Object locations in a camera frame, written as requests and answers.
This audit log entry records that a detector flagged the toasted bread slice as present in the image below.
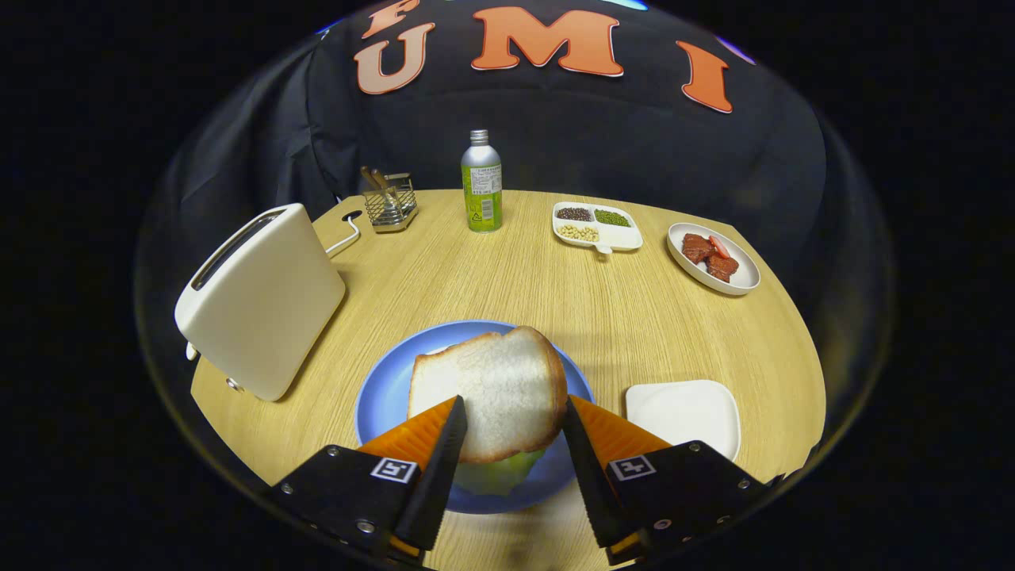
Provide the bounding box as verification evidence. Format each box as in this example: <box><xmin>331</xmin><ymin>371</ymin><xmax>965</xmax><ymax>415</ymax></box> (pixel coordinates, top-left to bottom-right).
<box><xmin>408</xmin><ymin>325</ymin><xmax>569</xmax><ymax>465</ymax></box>

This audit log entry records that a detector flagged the blue round plate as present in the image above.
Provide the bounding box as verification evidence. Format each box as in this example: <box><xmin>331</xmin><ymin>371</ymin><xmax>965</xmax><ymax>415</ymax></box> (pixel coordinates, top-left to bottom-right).
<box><xmin>354</xmin><ymin>320</ymin><xmax>596</xmax><ymax>515</ymax></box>

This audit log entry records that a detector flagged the green label metal bottle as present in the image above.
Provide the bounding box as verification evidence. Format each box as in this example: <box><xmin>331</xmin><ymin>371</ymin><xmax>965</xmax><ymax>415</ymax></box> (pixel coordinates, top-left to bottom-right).
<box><xmin>461</xmin><ymin>129</ymin><xmax>504</xmax><ymax>234</ymax></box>

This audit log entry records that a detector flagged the white toaster cable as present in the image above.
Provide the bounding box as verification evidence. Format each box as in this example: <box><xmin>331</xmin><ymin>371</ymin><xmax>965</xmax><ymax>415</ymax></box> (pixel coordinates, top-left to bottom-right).
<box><xmin>325</xmin><ymin>214</ymin><xmax>363</xmax><ymax>259</ymax></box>

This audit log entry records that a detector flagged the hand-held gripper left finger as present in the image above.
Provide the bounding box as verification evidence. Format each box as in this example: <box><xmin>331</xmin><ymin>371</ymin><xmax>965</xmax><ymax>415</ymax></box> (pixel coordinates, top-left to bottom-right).
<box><xmin>266</xmin><ymin>395</ymin><xmax>469</xmax><ymax>565</ymax></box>

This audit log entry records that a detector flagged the green lettuce leaf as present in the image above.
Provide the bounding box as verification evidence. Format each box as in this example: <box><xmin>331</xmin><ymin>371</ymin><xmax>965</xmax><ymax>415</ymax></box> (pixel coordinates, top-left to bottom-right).
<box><xmin>452</xmin><ymin>448</ymin><xmax>548</xmax><ymax>498</ymax></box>

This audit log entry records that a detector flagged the white toaster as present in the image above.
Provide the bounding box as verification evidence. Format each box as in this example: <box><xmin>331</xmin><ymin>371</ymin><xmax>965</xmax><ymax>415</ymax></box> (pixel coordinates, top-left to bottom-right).
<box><xmin>174</xmin><ymin>203</ymin><xmax>347</xmax><ymax>402</ymax></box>

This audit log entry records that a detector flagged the white divided dish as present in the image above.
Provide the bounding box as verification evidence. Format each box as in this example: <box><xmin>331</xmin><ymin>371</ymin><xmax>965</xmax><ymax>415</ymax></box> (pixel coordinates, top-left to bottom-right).
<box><xmin>552</xmin><ymin>201</ymin><xmax>644</xmax><ymax>255</ymax></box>

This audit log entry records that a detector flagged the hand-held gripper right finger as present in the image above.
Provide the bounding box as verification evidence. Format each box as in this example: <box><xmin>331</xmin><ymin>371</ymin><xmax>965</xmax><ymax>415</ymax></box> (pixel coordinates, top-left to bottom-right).
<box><xmin>561</xmin><ymin>395</ymin><xmax>782</xmax><ymax>565</ymax></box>

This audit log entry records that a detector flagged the white square plate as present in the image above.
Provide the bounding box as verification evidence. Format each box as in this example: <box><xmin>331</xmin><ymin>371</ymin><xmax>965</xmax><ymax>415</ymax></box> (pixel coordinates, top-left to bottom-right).
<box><xmin>625</xmin><ymin>379</ymin><xmax>742</xmax><ymax>462</ymax></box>

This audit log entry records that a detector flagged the white round plate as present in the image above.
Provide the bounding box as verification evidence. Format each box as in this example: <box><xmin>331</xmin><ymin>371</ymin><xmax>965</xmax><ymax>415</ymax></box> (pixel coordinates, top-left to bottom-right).
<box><xmin>667</xmin><ymin>222</ymin><xmax>762</xmax><ymax>297</ymax></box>

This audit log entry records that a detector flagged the wire mesh utensil holder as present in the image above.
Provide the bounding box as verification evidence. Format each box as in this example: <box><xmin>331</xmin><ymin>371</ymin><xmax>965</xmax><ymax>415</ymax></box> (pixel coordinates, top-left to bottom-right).
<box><xmin>362</xmin><ymin>172</ymin><xmax>419</xmax><ymax>233</ymax></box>

